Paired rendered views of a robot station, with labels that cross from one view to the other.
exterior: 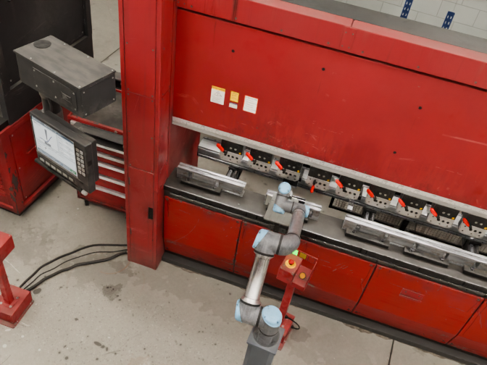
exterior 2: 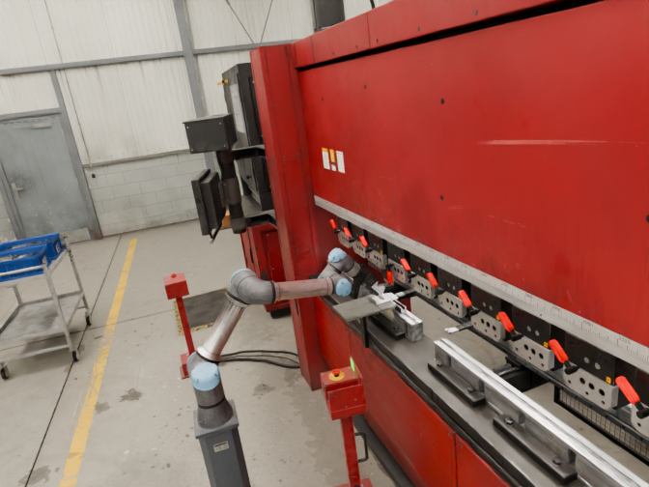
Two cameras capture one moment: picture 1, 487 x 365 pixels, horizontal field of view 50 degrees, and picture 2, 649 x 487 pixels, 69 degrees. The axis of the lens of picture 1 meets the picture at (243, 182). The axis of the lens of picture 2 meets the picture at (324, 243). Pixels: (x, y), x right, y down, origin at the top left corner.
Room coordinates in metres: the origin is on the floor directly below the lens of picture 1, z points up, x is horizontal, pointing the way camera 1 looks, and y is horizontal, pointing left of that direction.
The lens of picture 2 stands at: (1.26, -2.05, 2.05)
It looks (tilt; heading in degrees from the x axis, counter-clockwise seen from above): 18 degrees down; 60
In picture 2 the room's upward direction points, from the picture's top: 7 degrees counter-clockwise
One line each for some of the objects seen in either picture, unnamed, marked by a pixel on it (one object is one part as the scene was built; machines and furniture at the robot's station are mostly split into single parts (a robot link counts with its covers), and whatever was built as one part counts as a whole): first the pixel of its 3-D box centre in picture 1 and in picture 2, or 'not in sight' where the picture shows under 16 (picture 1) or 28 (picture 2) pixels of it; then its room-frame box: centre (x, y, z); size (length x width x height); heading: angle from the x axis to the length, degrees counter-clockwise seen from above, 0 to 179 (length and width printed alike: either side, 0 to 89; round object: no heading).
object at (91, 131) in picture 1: (93, 143); (266, 221); (2.56, 1.02, 1.18); 0.40 x 0.24 x 0.07; 79
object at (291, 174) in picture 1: (290, 166); (382, 248); (2.59, -0.28, 1.26); 0.15 x 0.09 x 0.17; 79
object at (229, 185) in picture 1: (211, 179); (347, 277); (2.69, 0.23, 0.92); 0.50 x 0.06 x 0.10; 79
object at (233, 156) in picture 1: (232, 148); (349, 230); (2.67, 0.11, 1.26); 0.15 x 0.09 x 0.17; 79
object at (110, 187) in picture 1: (114, 156); not in sight; (3.21, 1.10, 0.50); 0.50 x 0.50 x 1.00; 79
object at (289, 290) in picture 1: (286, 299); (350, 450); (2.17, -0.45, 0.39); 0.05 x 0.05 x 0.54; 70
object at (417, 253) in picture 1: (425, 256); (531, 445); (2.35, -1.29, 0.89); 0.30 x 0.05 x 0.03; 79
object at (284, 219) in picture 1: (281, 209); (363, 306); (2.44, -0.28, 1.00); 0.26 x 0.18 x 0.01; 169
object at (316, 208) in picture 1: (292, 204); (396, 315); (2.58, -0.36, 0.92); 0.39 x 0.06 x 0.10; 79
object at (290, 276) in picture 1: (296, 269); (342, 386); (2.17, -0.45, 0.75); 0.20 x 0.16 x 0.18; 70
